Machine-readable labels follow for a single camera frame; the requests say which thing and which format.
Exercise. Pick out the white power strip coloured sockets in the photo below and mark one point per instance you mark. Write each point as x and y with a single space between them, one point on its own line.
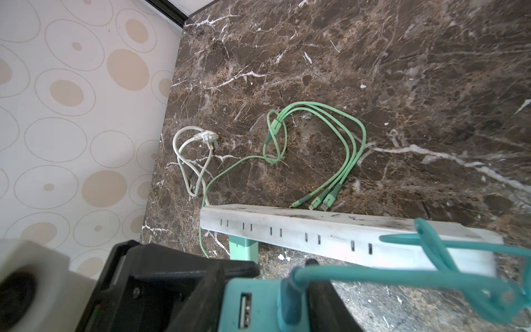
353 238

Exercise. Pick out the light green plug adapter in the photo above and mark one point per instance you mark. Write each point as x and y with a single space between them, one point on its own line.
243 249

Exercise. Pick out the teal plug adapter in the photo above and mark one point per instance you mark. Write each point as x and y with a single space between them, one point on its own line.
253 305

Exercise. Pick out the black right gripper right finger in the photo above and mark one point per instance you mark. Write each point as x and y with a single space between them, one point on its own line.
326 310

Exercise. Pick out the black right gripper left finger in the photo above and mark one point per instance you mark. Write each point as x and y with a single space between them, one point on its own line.
202 310

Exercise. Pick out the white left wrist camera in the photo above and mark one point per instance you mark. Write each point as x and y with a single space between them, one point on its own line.
38 291

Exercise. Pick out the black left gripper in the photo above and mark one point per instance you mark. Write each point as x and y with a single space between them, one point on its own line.
142 287

